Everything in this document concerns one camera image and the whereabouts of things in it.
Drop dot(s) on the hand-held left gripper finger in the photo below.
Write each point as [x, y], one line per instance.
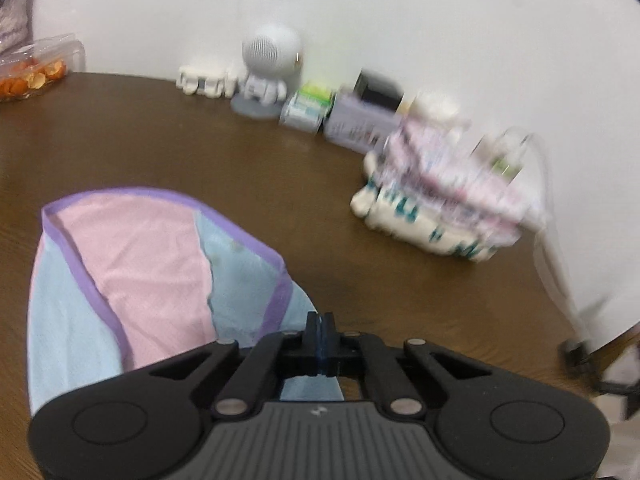
[313, 342]
[326, 342]

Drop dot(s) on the pink and blue garment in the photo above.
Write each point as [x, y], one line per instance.
[150, 270]

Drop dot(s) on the white teal-printed cloth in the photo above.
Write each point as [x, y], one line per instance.
[415, 220]

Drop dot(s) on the pink patterned packets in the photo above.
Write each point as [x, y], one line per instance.
[450, 175]

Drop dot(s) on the lavender box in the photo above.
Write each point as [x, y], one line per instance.
[357, 122]

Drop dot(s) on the green and white box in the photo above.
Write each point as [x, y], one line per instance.
[306, 107]

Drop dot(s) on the black clamp stand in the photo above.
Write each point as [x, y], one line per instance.
[575, 352]

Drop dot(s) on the black box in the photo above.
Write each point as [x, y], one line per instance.
[377, 89]

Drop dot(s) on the white toy blocks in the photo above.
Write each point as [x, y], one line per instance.
[205, 82]

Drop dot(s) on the white round-headed robot figure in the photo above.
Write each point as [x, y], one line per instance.
[270, 57]

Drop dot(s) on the clear box of orange peels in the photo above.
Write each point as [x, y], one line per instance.
[35, 72]

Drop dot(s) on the patterned flower wrapping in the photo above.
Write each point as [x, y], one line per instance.
[15, 20]

